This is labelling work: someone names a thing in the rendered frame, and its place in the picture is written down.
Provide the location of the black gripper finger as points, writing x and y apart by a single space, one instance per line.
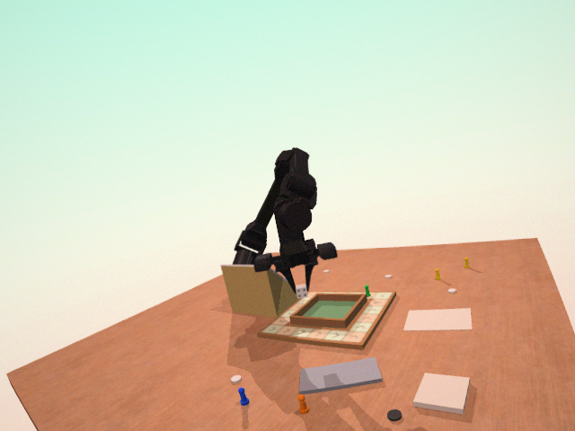
308 273
288 275

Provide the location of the orange pawn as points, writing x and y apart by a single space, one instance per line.
304 408

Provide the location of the blue pawn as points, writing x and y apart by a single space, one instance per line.
244 401

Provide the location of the white die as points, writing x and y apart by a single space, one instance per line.
301 291

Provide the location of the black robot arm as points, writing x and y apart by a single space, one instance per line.
292 194

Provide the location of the dark grey flat disc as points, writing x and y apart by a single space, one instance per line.
394 415

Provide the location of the pale pink flat card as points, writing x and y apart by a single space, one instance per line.
448 319

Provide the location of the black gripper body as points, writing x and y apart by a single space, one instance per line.
263 262

